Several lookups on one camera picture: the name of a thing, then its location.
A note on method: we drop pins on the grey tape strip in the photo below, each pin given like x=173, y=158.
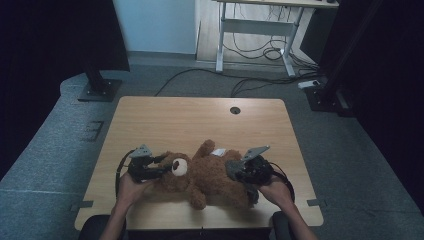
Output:
x=316, y=202
x=81, y=205

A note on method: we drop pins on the white metal desk frame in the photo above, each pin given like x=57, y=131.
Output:
x=258, y=26

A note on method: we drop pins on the black curtain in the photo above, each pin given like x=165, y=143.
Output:
x=50, y=40
x=393, y=83

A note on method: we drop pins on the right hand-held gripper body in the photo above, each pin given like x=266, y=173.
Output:
x=258, y=171

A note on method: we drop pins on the black stand with rail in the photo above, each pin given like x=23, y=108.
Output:
x=330, y=96

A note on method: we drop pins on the grey floor outlet cover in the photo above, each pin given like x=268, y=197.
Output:
x=93, y=130

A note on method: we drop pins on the white power strip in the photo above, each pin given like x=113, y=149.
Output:
x=308, y=84

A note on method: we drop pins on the brown teddy bear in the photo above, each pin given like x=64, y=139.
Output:
x=208, y=176

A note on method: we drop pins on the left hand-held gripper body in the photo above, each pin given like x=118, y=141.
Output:
x=140, y=165

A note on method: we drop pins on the black stand with square base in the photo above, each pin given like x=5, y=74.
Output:
x=100, y=88

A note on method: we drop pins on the person's left hand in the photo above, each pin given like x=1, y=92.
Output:
x=130, y=191

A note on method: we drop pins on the black chair armrest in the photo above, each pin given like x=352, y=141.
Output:
x=93, y=228
x=281, y=226

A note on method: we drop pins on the person's right hand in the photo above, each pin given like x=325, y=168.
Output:
x=278, y=193

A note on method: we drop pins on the black table grommet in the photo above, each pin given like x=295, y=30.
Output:
x=235, y=110

